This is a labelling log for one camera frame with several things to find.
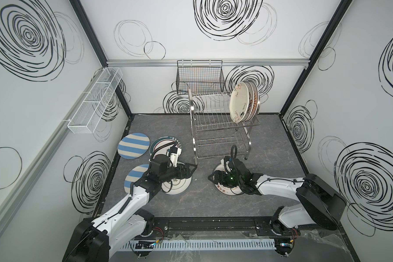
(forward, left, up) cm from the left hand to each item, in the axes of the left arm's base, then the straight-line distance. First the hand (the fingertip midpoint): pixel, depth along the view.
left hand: (192, 166), depth 79 cm
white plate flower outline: (-5, +8, -14) cm, 17 cm away
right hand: (-4, -9, -8) cm, 13 cm away
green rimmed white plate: (+24, +22, -14) cm, 35 cm away
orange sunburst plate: (-6, -16, -13) cm, 22 cm away
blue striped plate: (+20, +39, -13) cm, 46 cm away
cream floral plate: (+28, -23, +17) cm, 40 cm away
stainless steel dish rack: (+31, -13, -14) cm, 36 cm away
